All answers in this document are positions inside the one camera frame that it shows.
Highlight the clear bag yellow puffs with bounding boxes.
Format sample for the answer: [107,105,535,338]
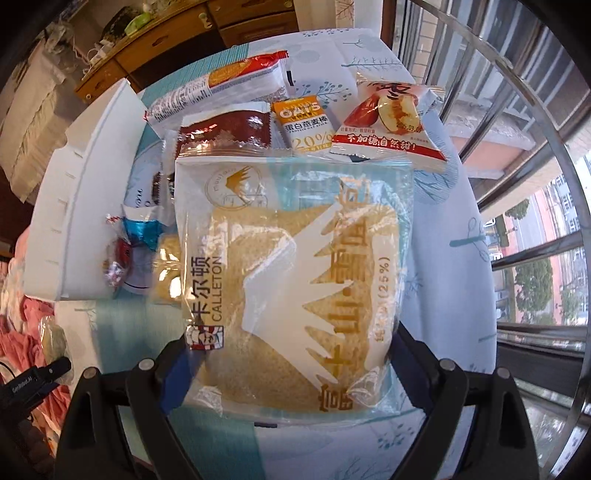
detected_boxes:
[149,233,182,304]

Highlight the small red foil candy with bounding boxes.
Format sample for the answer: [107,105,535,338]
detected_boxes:
[103,214,132,292]

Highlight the blue foil candy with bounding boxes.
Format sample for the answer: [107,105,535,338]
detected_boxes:
[122,205,167,252]

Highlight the large Calleton bread bag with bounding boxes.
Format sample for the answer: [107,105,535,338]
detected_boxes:
[174,156,414,423]

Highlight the dark red snowflake snack bag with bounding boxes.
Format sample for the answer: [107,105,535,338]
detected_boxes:
[175,101,271,158]

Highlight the red jujube snack bag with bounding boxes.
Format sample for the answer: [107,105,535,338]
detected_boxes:
[331,76,447,173]

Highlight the orange oats protein bar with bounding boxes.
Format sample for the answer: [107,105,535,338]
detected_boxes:
[273,95,335,154]

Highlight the red white biscuit pack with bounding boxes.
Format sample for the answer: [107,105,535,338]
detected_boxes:
[144,50,294,136]

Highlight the small clear puff bag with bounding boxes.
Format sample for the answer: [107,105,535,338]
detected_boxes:
[39,316,68,364]

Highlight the brownie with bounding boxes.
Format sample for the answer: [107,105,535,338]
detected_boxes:
[149,171,162,206]

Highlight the floral pink white blanket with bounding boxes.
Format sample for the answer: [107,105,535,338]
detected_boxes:
[1,230,70,453]

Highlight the white plastic storage bin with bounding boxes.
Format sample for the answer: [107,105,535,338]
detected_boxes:
[23,79,145,301]

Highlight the lace covered cabinet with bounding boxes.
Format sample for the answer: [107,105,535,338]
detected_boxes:
[1,41,71,202]

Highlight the metal window grille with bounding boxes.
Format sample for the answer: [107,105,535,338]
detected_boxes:
[382,1,590,479]

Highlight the wooden desk with drawers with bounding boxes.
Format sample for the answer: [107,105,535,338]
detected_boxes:
[75,1,298,104]

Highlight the green tissue pack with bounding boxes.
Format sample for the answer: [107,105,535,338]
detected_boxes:
[124,12,152,37]

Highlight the cream curtain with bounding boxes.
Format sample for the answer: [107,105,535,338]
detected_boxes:
[293,0,384,36]

